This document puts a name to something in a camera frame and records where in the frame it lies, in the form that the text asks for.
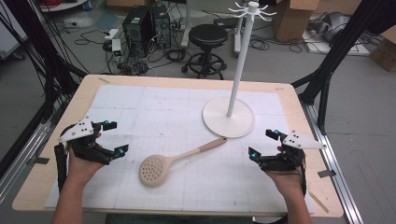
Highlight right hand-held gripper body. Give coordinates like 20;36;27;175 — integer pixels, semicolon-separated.
259;130;328;172

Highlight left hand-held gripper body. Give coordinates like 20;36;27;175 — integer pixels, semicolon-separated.
58;116;112;166

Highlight beige slotted spoon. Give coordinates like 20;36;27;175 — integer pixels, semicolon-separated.
138;136;229;189

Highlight white hook stand rack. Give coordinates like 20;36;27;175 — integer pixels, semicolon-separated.
202;1;277;139

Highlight person's left hand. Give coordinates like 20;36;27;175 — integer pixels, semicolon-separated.
66;132;106;189

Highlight person's right hand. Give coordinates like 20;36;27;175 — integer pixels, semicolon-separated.
264;146;308;197

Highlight thin wooden stick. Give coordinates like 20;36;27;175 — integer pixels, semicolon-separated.
307;189;330;215

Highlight white grid mat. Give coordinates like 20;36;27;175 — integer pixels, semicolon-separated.
44;84;316;213

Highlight small white box device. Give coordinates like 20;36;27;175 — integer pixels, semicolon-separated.
110;38;123;58

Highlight white power strip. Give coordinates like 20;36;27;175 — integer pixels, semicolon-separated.
104;28;120;41

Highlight large black computer tower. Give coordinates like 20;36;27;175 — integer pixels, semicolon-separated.
121;6;154;58

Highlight white floor board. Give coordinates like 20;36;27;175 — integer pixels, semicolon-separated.
303;29;372;57

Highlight small black computer tower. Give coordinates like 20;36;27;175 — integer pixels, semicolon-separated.
150;5;173;49

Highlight tall cardboard box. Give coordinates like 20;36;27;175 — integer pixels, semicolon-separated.
273;0;320;43

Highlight black round stool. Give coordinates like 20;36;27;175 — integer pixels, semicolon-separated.
180;23;230;80

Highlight grey bag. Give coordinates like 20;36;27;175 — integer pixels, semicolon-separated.
307;11;352;43

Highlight flat black device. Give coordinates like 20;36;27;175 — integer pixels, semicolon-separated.
213;17;240;30

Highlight low cardboard box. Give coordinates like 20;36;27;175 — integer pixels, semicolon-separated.
369;25;396;73

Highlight white stand leg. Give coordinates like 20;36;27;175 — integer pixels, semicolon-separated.
180;0;191;49

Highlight black wrist strap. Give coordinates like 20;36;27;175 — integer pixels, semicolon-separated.
53;142;68;194

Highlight aluminium rail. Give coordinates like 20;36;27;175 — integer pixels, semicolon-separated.
0;121;53;204
299;102;364;224

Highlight black metal frame stand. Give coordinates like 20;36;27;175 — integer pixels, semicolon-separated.
0;0;89;179
290;0;396;135

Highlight tangle of black floor cables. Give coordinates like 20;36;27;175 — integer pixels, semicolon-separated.
74;27;189;77

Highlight coiled black floor cables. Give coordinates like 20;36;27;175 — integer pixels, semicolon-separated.
247;33;304;54

